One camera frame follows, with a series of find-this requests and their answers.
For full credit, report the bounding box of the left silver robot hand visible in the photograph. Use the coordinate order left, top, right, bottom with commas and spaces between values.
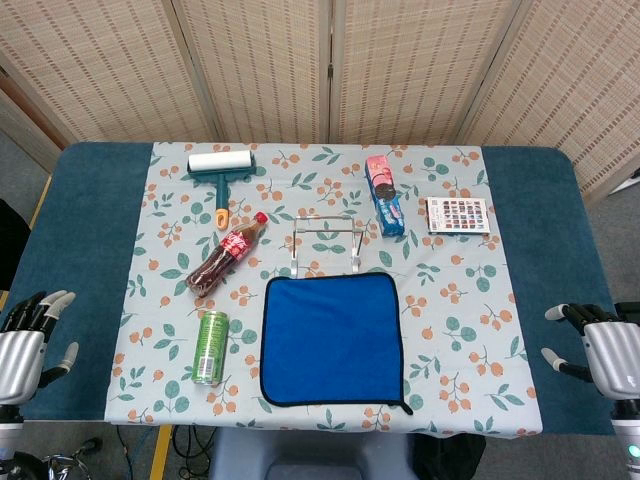
0, 289, 80, 406

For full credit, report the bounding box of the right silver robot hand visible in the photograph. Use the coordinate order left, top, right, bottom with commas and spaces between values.
541, 302, 640, 401

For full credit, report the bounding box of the blue cloth with black back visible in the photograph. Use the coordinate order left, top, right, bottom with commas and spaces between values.
259, 272, 414, 416

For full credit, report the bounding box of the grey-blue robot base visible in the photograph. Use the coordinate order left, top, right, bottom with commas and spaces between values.
207, 428, 416, 480

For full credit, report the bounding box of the silver metal rack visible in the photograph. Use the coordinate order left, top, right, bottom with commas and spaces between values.
288, 213, 365, 279

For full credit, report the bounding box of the black box on floor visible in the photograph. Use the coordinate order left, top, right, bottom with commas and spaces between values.
613, 301, 640, 326

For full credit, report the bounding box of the chrome chair base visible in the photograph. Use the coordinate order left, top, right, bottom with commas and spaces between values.
14, 437, 104, 480

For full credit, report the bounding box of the black object beside table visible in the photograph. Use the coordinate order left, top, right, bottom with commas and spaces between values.
0, 198, 32, 291

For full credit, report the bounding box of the teal table cover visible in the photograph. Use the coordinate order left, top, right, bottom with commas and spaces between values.
0, 141, 631, 436

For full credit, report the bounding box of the floral leaf print tablecloth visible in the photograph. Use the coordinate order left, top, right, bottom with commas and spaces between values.
103, 141, 544, 435

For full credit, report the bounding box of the green drink can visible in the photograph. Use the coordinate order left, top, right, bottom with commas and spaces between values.
191, 309, 230, 386

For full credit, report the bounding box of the black bag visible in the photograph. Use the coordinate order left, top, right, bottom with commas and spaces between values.
413, 433, 487, 480

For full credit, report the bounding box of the flat box with colourful squares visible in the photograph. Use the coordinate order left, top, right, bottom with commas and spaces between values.
425, 196, 490, 235

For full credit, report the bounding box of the cola bottle with red cap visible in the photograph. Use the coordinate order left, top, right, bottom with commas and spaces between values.
185, 211, 270, 300

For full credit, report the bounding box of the blue pink cookie box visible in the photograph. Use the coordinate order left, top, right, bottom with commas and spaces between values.
364, 154, 406, 238

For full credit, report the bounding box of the teal lint roller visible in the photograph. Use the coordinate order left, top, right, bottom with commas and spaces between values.
186, 149, 257, 230

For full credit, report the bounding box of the woven folding screen panel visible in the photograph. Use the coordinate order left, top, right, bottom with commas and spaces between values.
0, 0, 221, 144
172, 0, 334, 144
457, 0, 640, 209
329, 0, 534, 146

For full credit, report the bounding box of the black floor cable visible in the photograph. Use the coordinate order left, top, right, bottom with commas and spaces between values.
172, 425, 217, 480

